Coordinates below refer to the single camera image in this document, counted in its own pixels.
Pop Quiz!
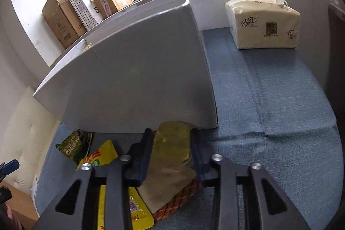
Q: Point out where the white cardboard box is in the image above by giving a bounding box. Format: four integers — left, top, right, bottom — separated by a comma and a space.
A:
33, 0, 219, 134

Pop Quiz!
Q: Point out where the cream leather sofa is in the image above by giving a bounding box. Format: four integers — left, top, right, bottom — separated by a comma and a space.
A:
0, 86, 61, 198

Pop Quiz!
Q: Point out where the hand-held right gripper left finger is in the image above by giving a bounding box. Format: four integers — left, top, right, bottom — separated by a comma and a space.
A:
32, 128, 155, 230

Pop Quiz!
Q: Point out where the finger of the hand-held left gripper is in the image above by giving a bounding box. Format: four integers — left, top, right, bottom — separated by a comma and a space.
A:
0, 185, 13, 205
0, 159, 20, 179

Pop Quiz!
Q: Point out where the dark green snack packet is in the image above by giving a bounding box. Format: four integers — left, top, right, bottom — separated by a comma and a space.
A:
56, 130, 93, 163

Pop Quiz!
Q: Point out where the beige tissue pack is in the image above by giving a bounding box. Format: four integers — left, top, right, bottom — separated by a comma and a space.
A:
218, 0, 301, 50

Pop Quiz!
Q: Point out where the yellow snack packet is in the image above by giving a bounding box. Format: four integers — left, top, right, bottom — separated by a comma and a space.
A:
77, 140, 155, 230

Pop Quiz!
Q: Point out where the flat brown cardboard piece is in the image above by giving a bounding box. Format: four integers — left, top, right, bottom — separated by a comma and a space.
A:
0, 180, 39, 222

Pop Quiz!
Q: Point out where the large brown cardboard box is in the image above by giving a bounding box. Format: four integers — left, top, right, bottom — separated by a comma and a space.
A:
42, 0, 88, 49

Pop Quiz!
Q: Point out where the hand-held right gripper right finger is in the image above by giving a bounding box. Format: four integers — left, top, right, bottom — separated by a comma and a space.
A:
190, 128, 312, 230

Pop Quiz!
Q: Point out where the polka dot paper bag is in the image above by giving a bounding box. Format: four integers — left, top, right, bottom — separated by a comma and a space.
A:
63, 0, 99, 31

